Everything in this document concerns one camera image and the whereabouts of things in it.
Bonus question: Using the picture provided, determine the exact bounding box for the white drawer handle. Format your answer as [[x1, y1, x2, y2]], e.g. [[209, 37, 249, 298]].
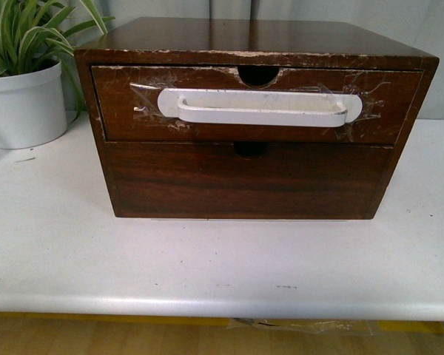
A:
[[158, 88, 363, 128]]

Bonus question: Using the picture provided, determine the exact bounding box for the dark wooden drawer cabinet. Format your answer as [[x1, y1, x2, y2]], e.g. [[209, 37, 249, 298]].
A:
[[75, 18, 439, 216]]

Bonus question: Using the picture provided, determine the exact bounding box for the wooden drawer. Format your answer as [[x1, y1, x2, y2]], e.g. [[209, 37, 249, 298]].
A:
[[91, 66, 423, 144], [102, 143, 393, 220]]

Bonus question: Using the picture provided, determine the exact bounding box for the green striped spider plant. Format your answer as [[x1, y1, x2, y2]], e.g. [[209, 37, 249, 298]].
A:
[[0, 0, 115, 112]]

